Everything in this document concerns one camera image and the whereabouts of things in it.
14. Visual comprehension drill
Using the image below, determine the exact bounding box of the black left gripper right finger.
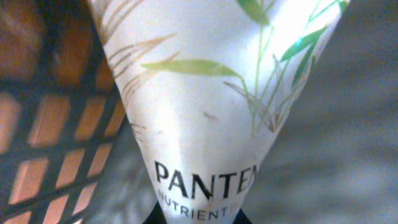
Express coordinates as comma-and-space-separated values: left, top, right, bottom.
233, 209, 252, 224

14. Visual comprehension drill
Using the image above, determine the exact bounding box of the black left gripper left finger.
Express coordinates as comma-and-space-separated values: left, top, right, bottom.
142, 202, 167, 224

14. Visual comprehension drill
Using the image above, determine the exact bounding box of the white Pantene tube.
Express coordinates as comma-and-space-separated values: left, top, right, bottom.
88, 0, 348, 223

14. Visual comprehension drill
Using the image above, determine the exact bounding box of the dark grey plastic basket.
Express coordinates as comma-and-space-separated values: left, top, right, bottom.
1, 1, 397, 223

